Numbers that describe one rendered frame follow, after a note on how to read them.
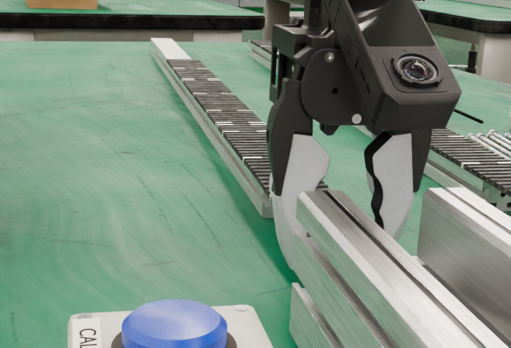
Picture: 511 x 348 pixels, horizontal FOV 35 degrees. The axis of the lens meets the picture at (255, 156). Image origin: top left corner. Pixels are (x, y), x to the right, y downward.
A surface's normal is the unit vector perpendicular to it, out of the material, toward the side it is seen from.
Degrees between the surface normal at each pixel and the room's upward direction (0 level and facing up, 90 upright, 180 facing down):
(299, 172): 90
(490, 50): 90
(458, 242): 90
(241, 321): 0
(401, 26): 32
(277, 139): 90
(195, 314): 3
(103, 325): 0
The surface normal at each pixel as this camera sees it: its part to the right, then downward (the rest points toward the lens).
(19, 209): 0.04, -0.97
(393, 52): 0.15, -0.68
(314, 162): 0.22, 0.26
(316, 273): -0.98, 0.01
